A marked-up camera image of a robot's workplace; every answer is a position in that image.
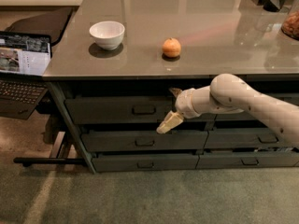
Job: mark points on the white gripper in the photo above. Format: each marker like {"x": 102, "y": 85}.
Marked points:
{"x": 186, "y": 104}

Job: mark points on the grey drawer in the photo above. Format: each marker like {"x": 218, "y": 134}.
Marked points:
{"x": 119, "y": 109}
{"x": 143, "y": 140}
{"x": 145, "y": 162}
{"x": 261, "y": 159}
{"x": 291, "y": 98}
{"x": 243, "y": 138}

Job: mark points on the open black laptop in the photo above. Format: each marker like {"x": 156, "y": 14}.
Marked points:
{"x": 23, "y": 61}

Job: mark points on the white ceramic bowl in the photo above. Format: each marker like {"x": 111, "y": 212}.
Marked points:
{"x": 107, "y": 35}

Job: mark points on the glass jar with snacks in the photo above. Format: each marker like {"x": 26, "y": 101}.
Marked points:
{"x": 290, "y": 26}

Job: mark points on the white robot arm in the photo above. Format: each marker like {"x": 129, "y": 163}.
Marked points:
{"x": 230, "y": 94}

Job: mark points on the orange round fruit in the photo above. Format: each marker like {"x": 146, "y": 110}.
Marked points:
{"x": 171, "y": 48}

